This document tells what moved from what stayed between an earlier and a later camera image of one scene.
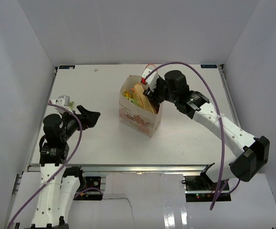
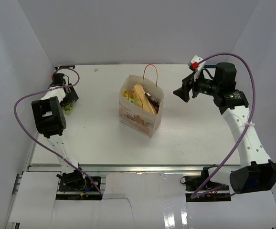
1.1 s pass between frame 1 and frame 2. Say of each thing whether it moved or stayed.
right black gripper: moved
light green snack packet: stayed
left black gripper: moved
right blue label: stayed
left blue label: stayed
